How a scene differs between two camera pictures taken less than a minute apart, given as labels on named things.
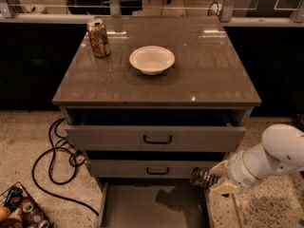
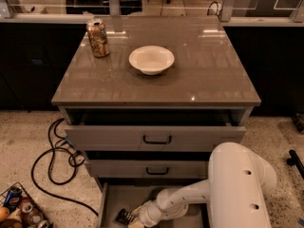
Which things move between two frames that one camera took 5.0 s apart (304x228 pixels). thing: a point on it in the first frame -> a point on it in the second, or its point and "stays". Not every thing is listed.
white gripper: [235, 171] -> [147, 215]
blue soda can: [13, 198] stays
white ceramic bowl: [152, 60] stays
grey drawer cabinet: [173, 94] stays
